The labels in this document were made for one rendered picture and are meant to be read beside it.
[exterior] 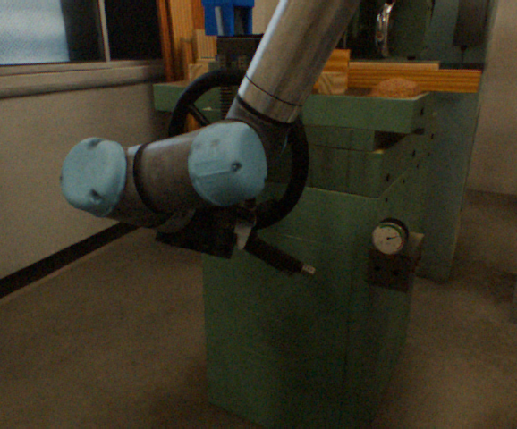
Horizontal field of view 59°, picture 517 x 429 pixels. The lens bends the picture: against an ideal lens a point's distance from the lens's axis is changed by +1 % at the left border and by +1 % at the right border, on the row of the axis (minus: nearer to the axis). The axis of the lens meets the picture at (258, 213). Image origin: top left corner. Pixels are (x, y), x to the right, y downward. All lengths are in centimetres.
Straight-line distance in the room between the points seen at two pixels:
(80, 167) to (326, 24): 28
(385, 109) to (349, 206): 20
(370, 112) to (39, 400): 124
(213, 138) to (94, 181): 12
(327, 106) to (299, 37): 42
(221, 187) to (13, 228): 173
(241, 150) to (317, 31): 16
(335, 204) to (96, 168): 59
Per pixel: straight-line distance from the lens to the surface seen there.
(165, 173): 43
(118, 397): 152
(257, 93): 51
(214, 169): 40
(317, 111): 91
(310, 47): 50
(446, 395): 157
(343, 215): 94
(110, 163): 45
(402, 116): 87
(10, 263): 212
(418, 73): 101
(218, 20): 190
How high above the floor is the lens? 100
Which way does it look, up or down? 21 degrees down
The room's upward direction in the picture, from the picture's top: straight up
